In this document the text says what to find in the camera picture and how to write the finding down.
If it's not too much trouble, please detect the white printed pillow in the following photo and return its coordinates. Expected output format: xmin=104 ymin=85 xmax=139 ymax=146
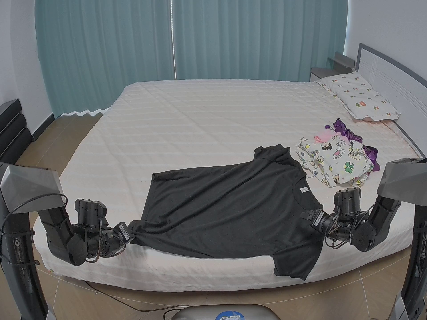
xmin=315 ymin=71 xmax=401 ymax=122

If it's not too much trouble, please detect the bed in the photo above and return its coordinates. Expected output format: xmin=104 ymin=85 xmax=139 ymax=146
xmin=32 ymin=43 xmax=427 ymax=293

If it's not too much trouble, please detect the black T-shirt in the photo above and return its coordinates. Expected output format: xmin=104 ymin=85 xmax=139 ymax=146
xmin=128 ymin=144 xmax=324 ymax=281

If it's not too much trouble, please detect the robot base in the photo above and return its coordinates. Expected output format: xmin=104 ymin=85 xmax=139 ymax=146
xmin=170 ymin=305 xmax=281 ymax=320

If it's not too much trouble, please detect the grey bedside table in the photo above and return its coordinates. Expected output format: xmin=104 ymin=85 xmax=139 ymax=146
xmin=310 ymin=53 xmax=357 ymax=83

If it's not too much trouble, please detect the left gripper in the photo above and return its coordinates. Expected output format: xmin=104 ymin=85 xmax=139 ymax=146
xmin=100 ymin=223 xmax=134 ymax=257

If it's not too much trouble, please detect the purple satin garment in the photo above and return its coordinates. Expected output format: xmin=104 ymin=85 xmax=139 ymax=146
xmin=332 ymin=118 xmax=381 ymax=172

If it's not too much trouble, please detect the blue-green curtain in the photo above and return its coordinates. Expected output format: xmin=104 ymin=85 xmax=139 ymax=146
xmin=35 ymin=0 xmax=177 ymax=119
xmin=171 ymin=0 xmax=348 ymax=83

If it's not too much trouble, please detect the white printed pyjama garment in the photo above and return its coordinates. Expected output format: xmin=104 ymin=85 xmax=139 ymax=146
xmin=295 ymin=135 xmax=375 ymax=188

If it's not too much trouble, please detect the black chest of drawers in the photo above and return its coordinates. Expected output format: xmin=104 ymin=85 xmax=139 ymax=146
xmin=0 ymin=99 xmax=35 ymax=166

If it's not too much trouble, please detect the pink garment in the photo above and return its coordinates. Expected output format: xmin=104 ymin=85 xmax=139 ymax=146
xmin=313 ymin=128 xmax=336 ymax=144

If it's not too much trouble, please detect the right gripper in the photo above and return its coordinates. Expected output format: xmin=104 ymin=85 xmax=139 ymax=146
xmin=310 ymin=210 xmax=353 ymax=243

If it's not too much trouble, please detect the black cable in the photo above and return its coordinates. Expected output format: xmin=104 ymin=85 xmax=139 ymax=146
xmin=1 ymin=194 xmax=68 ymax=236
xmin=82 ymin=279 xmax=182 ymax=316

